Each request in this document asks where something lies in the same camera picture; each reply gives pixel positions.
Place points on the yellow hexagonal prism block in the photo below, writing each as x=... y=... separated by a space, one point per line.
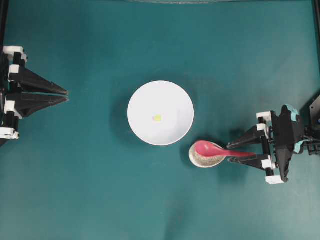
x=157 y=118

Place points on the white round bowl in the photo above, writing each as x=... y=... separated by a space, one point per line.
x=163 y=98

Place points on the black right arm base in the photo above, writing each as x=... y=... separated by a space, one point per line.
x=310 y=112

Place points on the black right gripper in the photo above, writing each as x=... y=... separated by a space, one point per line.
x=260 y=133

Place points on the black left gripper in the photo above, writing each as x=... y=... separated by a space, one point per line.
x=15 y=105

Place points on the pink red spoon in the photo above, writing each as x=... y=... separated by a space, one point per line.
x=210 y=149

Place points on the speckled egg-shaped dish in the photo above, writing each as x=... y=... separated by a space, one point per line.
x=203 y=161

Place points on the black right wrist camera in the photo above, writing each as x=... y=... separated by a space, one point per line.
x=288 y=131

